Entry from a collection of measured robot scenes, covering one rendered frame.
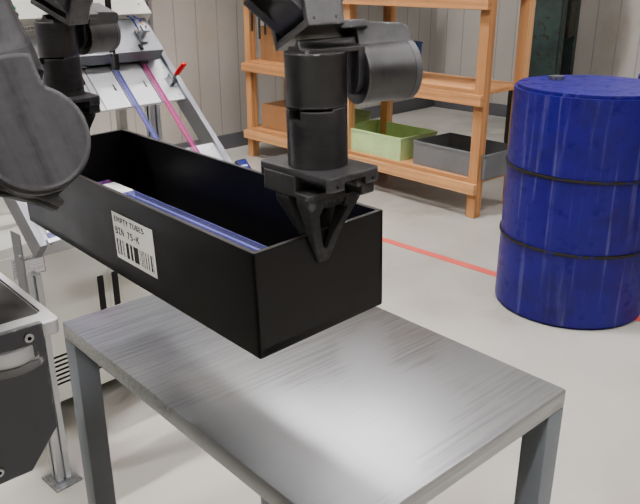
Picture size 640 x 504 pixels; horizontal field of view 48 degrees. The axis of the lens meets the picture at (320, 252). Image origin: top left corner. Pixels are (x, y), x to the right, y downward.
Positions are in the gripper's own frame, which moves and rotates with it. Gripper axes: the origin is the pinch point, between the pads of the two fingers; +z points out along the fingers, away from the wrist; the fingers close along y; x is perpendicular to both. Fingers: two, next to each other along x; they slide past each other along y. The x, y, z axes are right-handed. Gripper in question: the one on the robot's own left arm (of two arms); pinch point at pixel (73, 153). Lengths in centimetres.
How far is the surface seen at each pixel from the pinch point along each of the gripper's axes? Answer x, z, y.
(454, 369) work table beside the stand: -34, 31, -49
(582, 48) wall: -590, 51, 240
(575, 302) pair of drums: -207, 102, 20
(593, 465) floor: -132, 113, -30
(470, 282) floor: -216, 115, 78
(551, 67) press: -481, 54, 205
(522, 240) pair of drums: -202, 81, 45
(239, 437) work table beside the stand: 0, 30, -41
